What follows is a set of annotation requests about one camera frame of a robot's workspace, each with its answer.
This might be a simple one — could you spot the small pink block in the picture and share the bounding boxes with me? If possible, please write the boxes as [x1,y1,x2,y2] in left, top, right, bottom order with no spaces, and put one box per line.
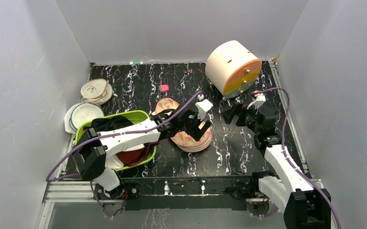
[159,84,169,94]

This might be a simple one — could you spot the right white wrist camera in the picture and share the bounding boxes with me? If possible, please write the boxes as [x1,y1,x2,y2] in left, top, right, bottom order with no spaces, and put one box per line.
[247,91,266,110]

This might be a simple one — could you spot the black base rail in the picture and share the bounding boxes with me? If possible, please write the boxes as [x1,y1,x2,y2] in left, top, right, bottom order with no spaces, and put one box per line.
[89,177,275,212]

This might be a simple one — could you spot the cream cylindrical drum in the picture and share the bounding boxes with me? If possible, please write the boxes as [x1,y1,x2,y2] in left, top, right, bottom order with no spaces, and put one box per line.
[205,40,262,98]

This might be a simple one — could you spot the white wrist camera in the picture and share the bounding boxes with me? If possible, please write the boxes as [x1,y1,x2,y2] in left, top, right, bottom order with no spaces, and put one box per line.
[195,94,213,121]
[247,91,266,110]

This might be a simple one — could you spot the dark red bra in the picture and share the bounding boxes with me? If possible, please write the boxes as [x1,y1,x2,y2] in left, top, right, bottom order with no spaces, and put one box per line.
[116,142,159,167]

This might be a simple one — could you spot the black garment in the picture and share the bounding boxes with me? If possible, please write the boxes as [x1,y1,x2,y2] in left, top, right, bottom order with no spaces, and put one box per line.
[90,115,133,132]

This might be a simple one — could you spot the green plastic basket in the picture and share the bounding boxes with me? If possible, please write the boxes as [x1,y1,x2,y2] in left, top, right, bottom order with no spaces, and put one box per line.
[74,110,156,172]

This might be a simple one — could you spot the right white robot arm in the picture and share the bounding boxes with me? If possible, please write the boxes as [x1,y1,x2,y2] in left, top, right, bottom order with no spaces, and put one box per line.
[222,104,331,229]

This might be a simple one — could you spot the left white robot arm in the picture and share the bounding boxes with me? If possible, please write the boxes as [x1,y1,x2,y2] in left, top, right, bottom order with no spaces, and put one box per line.
[72,108,212,198]

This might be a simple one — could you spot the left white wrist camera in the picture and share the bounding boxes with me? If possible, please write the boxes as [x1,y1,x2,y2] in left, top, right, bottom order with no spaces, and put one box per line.
[195,94,213,121]

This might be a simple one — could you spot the floral mesh laundry bag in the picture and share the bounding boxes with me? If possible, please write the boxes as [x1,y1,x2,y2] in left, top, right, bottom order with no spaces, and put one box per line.
[154,98,212,153]

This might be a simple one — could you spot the white round mesh bag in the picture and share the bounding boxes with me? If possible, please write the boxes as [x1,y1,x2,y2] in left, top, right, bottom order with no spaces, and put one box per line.
[64,103,104,134]

